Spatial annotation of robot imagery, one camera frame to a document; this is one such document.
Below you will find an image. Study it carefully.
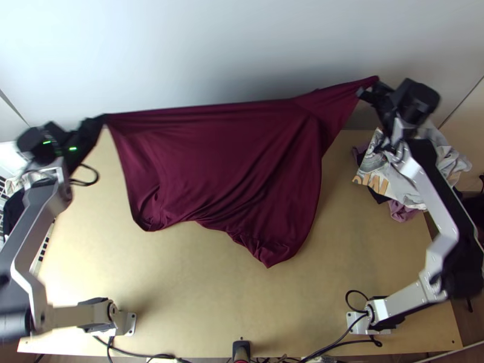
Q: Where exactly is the maroon t-shirt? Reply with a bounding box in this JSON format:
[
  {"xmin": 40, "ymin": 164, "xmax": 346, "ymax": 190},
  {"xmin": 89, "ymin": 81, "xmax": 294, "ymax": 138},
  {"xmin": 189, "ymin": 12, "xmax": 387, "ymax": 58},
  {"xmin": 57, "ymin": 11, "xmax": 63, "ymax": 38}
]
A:
[{"xmin": 102, "ymin": 75, "xmax": 380, "ymax": 269}]

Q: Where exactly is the white laundry basket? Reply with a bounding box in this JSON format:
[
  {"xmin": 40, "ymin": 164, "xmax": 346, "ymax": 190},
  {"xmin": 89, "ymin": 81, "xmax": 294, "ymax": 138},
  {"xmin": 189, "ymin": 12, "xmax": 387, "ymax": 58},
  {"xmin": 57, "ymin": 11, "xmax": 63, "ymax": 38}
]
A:
[{"xmin": 0, "ymin": 142, "xmax": 57, "ymax": 274}]

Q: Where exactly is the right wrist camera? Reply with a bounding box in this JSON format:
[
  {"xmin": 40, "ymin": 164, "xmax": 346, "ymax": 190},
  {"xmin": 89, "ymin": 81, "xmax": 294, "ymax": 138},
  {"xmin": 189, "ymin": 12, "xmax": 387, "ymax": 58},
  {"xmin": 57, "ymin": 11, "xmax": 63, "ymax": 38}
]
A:
[{"xmin": 393, "ymin": 78, "xmax": 419, "ymax": 109}]

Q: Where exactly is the heap of clothes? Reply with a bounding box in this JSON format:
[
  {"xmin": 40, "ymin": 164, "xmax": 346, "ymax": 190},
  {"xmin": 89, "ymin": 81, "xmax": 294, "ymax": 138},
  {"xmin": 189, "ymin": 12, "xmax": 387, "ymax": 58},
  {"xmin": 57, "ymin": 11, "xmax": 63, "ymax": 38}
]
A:
[
  {"xmin": 1, "ymin": 172, "xmax": 30, "ymax": 239},
  {"xmin": 352, "ymin": 120, "xmax": 474, "ymax": 224}
]

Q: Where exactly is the black cable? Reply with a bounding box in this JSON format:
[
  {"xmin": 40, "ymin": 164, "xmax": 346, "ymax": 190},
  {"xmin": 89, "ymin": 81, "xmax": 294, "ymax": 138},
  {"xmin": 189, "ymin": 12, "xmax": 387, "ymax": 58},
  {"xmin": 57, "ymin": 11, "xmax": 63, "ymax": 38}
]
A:
[
  {"xmin": 92, "ymin": 335, "xmax": 178, "ymax": 363},
  {"xmin": 69, "ymin": 163, "xmax": 100, "ymax": 187},
  {"xmin": 345, "ymin": 290, "xmax": 379, "ymax": 315},
  {"xmin": 302, "ymin": 332, "xmax": 384, "ymax": 362}
]

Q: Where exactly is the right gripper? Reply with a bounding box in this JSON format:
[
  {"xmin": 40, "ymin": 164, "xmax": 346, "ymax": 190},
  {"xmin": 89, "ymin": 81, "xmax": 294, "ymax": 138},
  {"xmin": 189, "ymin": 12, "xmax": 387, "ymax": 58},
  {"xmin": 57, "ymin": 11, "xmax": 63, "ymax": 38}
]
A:
[{"xmin": 356, "ymin": 80, "xmax": 399, "ymax": 116}]

